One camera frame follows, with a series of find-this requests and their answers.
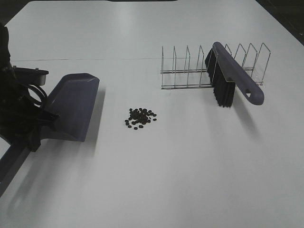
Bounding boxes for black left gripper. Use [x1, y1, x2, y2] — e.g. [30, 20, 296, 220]
[0, 68, 58, 152]

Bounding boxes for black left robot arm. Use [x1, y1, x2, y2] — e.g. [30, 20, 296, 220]
[0, 25, 58, 152]

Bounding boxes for chrome wire rack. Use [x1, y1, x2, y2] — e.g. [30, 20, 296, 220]
[160, 43, 271, 89]

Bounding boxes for purple plastic dustpan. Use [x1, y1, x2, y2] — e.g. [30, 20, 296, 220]
[0, 73, 99, 185]

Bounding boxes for pile of coffee beans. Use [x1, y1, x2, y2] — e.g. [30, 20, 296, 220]
[124, 107, 157, 130]

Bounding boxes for purple brush black bristles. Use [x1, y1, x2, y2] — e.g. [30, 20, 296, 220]
[205, 42, 264, 107]

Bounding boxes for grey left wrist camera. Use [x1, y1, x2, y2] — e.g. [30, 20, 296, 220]
[13, 67, 49, 86]

